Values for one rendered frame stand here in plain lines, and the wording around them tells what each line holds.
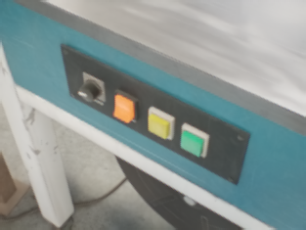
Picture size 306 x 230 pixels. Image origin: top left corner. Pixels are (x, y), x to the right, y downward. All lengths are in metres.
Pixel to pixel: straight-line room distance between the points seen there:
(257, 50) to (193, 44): 0.06
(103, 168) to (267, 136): 0.86
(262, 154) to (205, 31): 0.14
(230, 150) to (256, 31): 0.13
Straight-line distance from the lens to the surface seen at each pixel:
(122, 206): 1.20
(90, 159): 1.29
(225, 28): 0.49
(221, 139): 0.48
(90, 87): 0.55
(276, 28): 0.50
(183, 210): 1.02
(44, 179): 0.92
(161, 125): 0.50
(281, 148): 0.46
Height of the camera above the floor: 1.03
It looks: 48 degrees down
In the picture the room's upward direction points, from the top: straight up
